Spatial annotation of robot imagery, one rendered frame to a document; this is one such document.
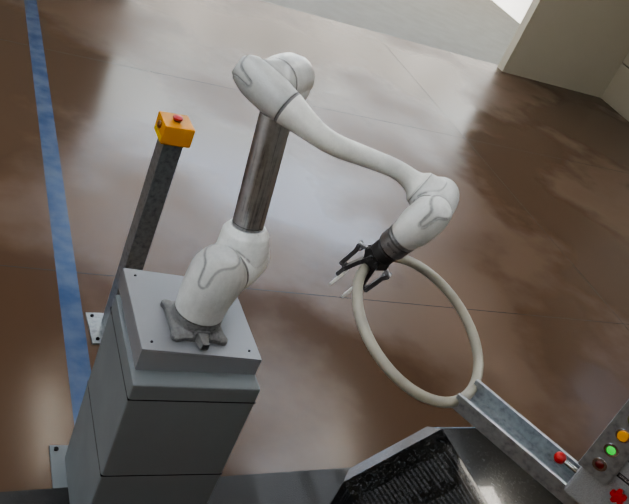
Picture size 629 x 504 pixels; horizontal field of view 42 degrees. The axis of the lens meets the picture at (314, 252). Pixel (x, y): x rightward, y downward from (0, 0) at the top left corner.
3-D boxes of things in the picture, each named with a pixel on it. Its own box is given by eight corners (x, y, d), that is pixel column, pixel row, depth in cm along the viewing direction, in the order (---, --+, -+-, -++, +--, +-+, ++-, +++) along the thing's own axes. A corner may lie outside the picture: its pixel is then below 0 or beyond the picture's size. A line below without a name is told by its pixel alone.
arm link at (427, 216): (411, 259, 218) (427, 238, 228) (452, 228, 208) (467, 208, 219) (383, 229, 218) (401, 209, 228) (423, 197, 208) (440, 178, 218)
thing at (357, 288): (501, 373, 249) (509, 369, 247) (420, 437, 211) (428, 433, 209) (412, 239, 257) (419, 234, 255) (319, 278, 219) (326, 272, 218)
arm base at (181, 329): (174, 350, 238) (180, 336, 235) (159, 301, 254) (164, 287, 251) (231, 354, 247) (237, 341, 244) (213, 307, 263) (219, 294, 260)
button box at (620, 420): (608, 481, 198) (677, 400, 183) (605, 486, 196) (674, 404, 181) (580, 459, 201) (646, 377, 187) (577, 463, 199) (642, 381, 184)
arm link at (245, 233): (197, 284, 259) (227, 260, 278) (242, 304, 255) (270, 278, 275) (253, 48, 225) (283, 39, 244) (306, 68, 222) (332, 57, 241)
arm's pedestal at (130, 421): (59, 568, 266) (117, 398, 226) (48, 447, 303) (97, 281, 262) (204, 558, 289) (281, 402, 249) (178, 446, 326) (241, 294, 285)
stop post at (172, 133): (128, 315, 378) (195, 110, 322) (137, 345, 364) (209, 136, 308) (84, 313, 368) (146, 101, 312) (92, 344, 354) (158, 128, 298)
